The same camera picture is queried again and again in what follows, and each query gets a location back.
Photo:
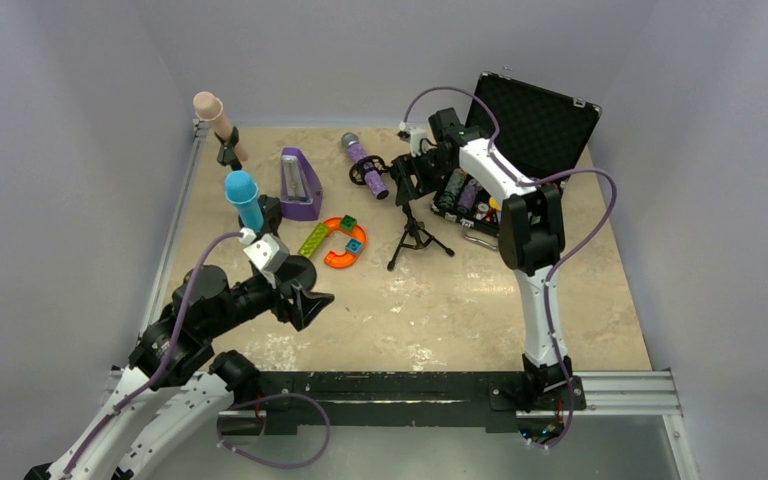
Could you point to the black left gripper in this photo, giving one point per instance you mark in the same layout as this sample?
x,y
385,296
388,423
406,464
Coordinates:
x,y
293,291

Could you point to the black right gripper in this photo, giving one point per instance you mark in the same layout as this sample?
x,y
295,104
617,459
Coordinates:
x,y
408,175

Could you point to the black mic stand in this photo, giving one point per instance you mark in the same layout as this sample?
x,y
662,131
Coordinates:
x,y
232,153
278,232

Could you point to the black shock mount tripod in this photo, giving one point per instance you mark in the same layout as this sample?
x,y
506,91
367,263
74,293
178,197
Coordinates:
x,y
415,236

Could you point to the purple glitter microphone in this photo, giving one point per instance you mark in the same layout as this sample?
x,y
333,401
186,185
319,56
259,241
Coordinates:
x,y
366,169

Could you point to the blue microphone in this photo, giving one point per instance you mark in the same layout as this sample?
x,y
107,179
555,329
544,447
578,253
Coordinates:
x,y
242,192

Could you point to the pink microphone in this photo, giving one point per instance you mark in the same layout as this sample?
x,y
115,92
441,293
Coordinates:
x,y
210,108

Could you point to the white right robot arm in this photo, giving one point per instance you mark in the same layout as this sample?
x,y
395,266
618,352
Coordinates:
x,y
530,242

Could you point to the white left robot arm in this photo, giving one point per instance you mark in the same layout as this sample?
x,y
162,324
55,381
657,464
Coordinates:
x,y
174,381

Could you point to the lime long toy brick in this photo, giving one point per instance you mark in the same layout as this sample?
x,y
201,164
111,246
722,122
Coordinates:
x,y
314,240

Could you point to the blue toy brick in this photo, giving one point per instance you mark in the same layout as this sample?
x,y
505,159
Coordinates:
x,y
354,247

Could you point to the orange curved track piece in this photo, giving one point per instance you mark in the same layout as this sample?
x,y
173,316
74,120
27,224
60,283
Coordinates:
x,y
343,260

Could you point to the green toy brick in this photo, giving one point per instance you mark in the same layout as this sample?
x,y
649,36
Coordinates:
x,y
347,224

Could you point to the black poker chip case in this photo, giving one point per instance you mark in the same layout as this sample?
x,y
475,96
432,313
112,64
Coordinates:
x,y
542,133

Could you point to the purple metronome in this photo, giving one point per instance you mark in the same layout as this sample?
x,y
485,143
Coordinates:
x,y
301,190

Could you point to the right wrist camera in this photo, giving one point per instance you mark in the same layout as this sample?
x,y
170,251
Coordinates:
x,y
416,137

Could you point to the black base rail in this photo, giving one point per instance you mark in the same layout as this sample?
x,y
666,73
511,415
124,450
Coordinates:
x,y
493,401

